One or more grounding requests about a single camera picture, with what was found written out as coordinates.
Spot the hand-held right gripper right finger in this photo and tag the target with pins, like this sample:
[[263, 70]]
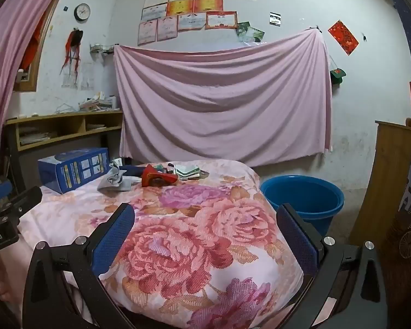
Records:
[[298, 243]]

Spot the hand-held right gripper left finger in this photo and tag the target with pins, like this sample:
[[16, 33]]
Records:
[[113, 243]]

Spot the blue plastic bucket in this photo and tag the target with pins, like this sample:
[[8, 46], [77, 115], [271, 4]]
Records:
[[304, 205]]

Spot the person's left hand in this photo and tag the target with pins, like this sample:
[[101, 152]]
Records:
[[10, 270]]

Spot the blue cardboard box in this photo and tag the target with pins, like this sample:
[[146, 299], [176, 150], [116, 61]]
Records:
[[75, 169]]

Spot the grey crumpled paper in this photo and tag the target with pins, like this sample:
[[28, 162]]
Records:
[[114, 178]]

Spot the stack of papers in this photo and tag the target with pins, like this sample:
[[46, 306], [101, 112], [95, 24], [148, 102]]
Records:
[[37, 136]]

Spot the navy blue wrapper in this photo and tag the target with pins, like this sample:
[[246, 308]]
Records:
[[133, 170]]

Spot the red packaging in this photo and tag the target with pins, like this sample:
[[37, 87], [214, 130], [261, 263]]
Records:
[[157, 178]]

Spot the floral blanket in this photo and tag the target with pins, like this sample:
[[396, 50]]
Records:
[[198, 233]]

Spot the stack of green white packets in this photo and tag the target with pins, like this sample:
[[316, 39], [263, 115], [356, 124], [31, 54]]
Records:
[[188, 173]]

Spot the wooden cabinet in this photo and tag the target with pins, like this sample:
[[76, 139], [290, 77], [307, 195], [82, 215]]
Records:
[[380, 178]]

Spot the wooden shelf desk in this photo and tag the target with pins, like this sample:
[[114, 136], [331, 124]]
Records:
[[89, 113]]

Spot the small white box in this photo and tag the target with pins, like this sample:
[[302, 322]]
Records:
[[21, 76]]

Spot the pile of books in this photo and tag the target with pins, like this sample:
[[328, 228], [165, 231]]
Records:
[[97, 102]]

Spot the pink window curtain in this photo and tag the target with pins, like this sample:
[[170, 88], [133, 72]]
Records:
[[10, 58]]

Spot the orange cloth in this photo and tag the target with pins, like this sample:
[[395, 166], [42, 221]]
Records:
[[32, 44]]

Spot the pink hanging sheet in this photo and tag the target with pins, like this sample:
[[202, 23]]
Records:
[[219, 102]]

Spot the red tassel ornament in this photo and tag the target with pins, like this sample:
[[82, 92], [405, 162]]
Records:
[[72, 41]]

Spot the green cap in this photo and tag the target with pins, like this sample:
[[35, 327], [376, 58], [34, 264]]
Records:
[[337, 75]]

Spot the red paper poster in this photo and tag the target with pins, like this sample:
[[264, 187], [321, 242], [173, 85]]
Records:
[[343, 37]]

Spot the green photo print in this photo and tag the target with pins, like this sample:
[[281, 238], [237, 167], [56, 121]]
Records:
[[255, 35], [241, 28]]

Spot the black and white sticker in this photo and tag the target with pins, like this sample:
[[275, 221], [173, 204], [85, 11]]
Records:
[[275, 19]]

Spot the wooden window frame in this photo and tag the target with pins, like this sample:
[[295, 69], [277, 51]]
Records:
[[25, 87]]

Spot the metal wall shelf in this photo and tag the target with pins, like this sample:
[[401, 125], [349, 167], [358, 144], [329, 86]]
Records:
[[102, 49]]

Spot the round wall clock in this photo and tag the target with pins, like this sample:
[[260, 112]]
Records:
[[82, 12]]

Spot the group of wall certificates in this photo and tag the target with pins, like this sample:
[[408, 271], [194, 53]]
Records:
[[191, 20]]

